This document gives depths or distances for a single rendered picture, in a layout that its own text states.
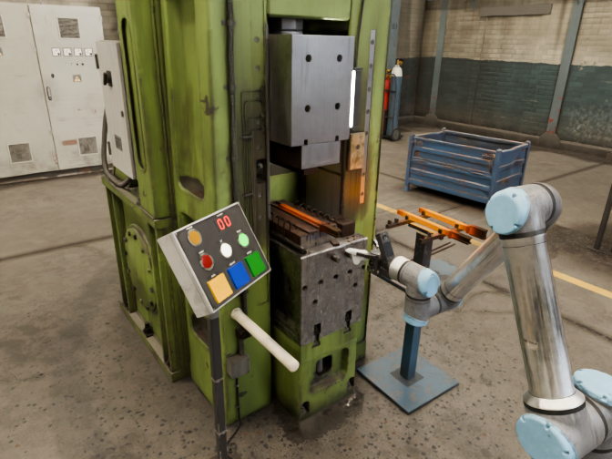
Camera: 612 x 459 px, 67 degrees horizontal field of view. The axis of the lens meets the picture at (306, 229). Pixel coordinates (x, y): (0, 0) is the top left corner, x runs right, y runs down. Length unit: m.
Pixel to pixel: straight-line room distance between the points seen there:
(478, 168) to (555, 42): 4.59
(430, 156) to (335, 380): 3.84
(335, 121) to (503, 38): 8.43
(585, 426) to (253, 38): 1.59
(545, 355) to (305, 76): 1.20
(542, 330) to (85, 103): 6.29
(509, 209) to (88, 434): 2.11
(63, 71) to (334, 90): 5.28
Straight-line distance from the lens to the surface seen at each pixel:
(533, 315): 1.34
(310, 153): 1.85
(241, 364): 2.19
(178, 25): 2.10
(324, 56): 1.84
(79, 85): 6.86
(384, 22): 2.26
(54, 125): 6.85
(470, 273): 1.63
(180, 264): 1.47
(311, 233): 1.96
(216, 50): 1.75
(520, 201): 1.27
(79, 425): 2.65
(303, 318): 2.05
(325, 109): 1.86
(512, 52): 10.08
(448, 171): 5.69
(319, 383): 2.43
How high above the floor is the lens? 1.74
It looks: 22 degrees down
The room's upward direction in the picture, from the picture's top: 1 degrees clockwise
